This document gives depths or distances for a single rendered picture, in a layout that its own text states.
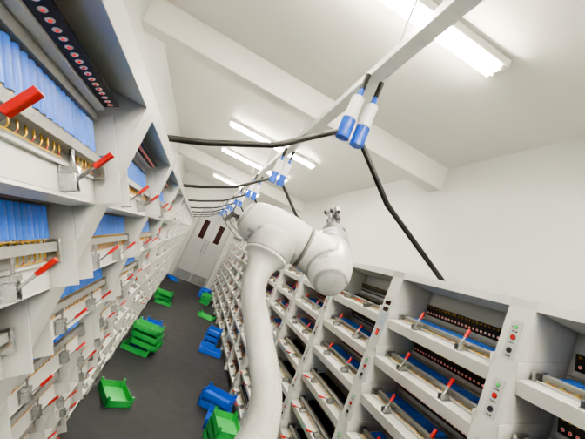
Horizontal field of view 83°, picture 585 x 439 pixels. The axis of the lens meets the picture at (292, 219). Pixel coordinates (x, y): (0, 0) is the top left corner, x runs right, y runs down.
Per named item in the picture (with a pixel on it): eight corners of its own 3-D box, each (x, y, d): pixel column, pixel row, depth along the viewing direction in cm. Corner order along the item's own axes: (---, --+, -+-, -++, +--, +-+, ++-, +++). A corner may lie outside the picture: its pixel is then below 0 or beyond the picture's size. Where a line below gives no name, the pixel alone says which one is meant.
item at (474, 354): (488, 381, 110) (492, 338, 111) (387, 327, 168) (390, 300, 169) (534, 380, 115) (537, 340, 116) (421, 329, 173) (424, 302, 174)
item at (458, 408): (470, 438, 107) (474, 395, 108) (373, 364, 165) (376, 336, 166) (518, 435, 113) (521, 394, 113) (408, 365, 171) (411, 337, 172)
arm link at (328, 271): (360, 244, 83) (316, 219, 83) (363, 279, 69) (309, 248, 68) (338, 274, 88) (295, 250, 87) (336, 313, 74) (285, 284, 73)
